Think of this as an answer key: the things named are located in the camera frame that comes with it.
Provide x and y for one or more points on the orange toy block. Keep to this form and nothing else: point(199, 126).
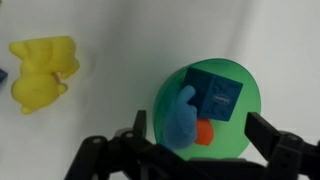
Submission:
point(204, 133)

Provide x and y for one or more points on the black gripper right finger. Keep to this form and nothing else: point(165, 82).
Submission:
point(283, 150)

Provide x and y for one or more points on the green plastic bowl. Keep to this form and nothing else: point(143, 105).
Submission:
point(248, 100)

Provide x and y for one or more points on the light blue toy figure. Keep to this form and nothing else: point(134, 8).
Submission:
point(180, 123)

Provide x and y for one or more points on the dark blue printed cube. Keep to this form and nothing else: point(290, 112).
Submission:
point(216, 96)

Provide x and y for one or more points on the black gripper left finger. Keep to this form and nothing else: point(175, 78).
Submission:
point(133, 153)

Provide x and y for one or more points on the yellow toy animal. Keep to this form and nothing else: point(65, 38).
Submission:
point(36, 83)

